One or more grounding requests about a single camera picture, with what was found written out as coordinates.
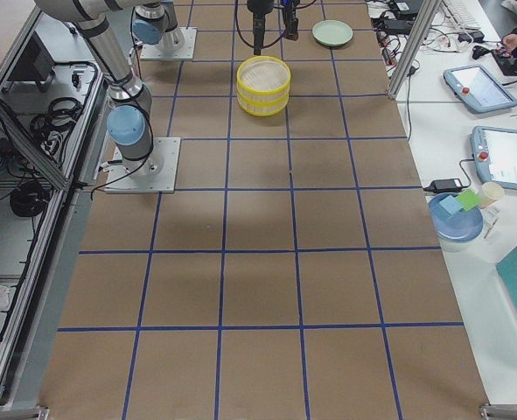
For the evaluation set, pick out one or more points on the aluminium frame post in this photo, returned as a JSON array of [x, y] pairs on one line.
[[417, 35]]

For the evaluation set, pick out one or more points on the blue sponge block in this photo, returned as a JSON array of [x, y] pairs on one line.
[[449, 206]]

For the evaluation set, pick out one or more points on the blue plate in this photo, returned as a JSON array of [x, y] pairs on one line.
[[461, 227]]

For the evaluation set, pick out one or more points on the lower blue teach pendant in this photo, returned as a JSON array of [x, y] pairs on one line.
[[495, 155]]

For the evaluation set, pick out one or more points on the upper blue teach pendant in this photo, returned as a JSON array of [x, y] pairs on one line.
[[476, 87]]

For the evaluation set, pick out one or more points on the yellow steamer layer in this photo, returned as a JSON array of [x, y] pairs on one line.
[[263, 78], [262, 108]]

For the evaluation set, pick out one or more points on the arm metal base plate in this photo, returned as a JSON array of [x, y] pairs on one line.
[[175, 45], [157, 175]]

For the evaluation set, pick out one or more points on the light green plate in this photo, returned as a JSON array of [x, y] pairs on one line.
[[332, 33]]

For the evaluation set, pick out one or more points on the blue teach pendant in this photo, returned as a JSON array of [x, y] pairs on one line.
[[495, 155], [476, 87]]

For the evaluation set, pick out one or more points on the cream cup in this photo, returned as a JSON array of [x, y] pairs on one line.
[[489, 193]]

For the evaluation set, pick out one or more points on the green sponge block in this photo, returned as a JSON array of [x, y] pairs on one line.
[[467, 199]]

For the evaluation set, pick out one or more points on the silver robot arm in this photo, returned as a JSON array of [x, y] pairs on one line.
[[151, 21], [128, 123]]

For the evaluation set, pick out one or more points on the black power adapter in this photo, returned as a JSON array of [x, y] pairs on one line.
[[445, 185]]

